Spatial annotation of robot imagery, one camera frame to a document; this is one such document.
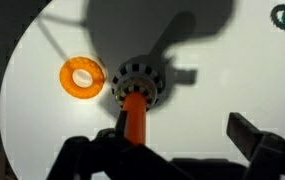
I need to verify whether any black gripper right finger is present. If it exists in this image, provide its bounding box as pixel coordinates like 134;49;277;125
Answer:
226;112;285;180

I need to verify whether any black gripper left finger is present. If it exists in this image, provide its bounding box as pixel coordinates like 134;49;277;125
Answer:
47;111;169;180

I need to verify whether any black white checkered ring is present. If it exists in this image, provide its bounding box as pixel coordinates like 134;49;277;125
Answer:
111;63;165;109

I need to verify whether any orange bumpy ring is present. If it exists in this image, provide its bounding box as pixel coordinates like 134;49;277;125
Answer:
59;56;106;100

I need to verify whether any ring stacking stand orange post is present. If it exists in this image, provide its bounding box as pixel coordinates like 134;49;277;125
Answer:
111;63;165;146

